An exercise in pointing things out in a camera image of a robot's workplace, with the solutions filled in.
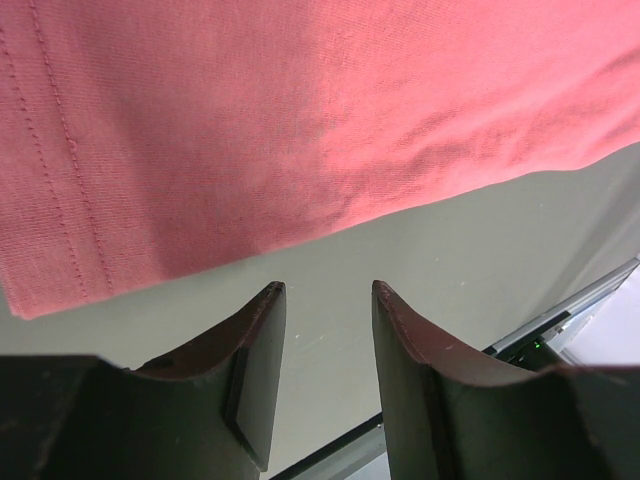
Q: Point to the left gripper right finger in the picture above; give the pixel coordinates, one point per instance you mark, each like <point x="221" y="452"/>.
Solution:
<point x="453" y="412"/>

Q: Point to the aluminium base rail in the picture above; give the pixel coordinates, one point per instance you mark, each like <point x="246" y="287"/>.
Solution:
<point x="360" y="453"/>

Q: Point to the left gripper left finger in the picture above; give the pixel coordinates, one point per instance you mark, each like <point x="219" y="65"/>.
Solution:
<point x="204" y="410"/>

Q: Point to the pink t shirt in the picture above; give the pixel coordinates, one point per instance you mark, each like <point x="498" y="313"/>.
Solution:
<point x="147" y="140"/>

